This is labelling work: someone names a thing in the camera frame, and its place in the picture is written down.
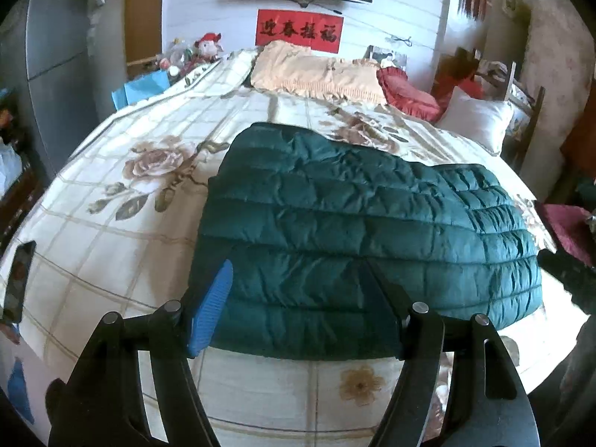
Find pile of small toys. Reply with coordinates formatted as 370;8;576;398
161;39;196;77

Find black smartphone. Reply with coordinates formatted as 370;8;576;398
2;241;37;324

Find blue plastic item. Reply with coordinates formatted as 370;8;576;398
7;358;35;424

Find blue paper bag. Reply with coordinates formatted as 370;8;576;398
112;72;171;110

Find stuffed toy with red hat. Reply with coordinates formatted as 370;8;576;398
193;32;223;62

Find red wall banner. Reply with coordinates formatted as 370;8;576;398
256;8;345;54

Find beige fringed pillow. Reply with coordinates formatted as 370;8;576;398
250;39;389;105

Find bed with floral sheet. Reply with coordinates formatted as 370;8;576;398
0;47;587;447

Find wooden door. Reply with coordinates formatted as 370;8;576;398
125;0;165;80

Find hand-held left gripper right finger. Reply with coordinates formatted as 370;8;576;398
363;258;536;447

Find white pillow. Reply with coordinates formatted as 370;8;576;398
435;86;515;156

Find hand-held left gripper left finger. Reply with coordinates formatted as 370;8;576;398
47;258;234;447

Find green puffer jacket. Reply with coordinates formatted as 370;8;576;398
188;122;545;361

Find maroon cloth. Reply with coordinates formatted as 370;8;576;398
535;202;596;268

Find red ruffled pillow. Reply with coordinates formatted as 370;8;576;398
376;67;443;123

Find framed photo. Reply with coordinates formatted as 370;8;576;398
367;45;408;70

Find wooden chair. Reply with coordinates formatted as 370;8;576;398
475;60;545;168

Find grey refrigerator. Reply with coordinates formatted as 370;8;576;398
0;0;101;168

